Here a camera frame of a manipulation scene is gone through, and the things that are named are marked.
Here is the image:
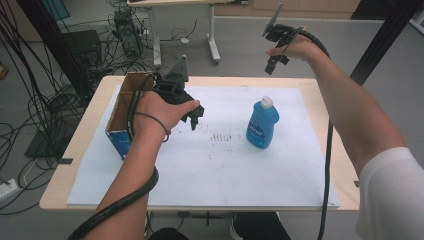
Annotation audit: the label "blue cardboard box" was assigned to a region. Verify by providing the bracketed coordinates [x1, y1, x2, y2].
[104, 71, 158, 161]

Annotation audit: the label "white paper sheet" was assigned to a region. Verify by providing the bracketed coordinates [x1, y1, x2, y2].
[66, 84, 341, 208]

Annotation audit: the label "blue bottle with white cap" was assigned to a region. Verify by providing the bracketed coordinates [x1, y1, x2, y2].
[245, 95, 281, 150]

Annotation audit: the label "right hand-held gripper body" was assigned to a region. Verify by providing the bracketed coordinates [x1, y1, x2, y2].
[261, 2, 304, 48]

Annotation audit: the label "black computer tower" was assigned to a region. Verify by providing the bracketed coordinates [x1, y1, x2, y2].
[113, 8, 143, 58]

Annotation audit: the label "teal panel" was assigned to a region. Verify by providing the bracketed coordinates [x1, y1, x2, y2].
[41, 0, 71, 22]

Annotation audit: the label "person's right hand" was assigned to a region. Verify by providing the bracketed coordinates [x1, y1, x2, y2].
[264, 25, 326, 64]

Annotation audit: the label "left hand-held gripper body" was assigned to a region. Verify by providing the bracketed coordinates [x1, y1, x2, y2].
[152, 54, 197, 106]

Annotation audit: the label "black corrugated left gripper cable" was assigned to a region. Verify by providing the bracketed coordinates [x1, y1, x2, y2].
[66, 74, 160, 240]

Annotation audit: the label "tangle of black floor cables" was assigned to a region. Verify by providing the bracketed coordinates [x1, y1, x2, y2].
[0, 0, 158, 216]

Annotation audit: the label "white shoe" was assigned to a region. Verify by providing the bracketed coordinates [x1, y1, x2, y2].
[229, 214, 243, 240]

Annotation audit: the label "black metal post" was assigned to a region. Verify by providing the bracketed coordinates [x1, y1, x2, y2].
[349, 0, 424, 86]

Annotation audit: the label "black floor plate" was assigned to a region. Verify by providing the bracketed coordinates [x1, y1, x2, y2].
[23, 128, 79, 159]

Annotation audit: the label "dark metal stand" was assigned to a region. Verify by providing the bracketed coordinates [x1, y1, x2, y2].
[16, 0, 91, 98]

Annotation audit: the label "white shirt sleeve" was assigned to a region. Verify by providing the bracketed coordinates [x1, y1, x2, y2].
[354, 146, 424, 240]

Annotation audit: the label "person's left hand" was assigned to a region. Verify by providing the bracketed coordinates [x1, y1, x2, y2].
[132, 90, 201, 143]

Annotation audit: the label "white-legged desk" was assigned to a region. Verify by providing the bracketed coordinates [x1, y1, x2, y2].
[126, 0, 249, 68]

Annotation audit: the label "black equipment case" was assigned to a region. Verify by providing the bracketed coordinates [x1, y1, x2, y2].
[61, 29, 103, 68]

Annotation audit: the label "white power strip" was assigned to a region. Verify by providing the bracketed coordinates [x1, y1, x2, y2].
[0, 178, 19, 203]

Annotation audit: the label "person's black trousers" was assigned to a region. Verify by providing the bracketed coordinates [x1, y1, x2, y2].
[146, 211, 291, 240]

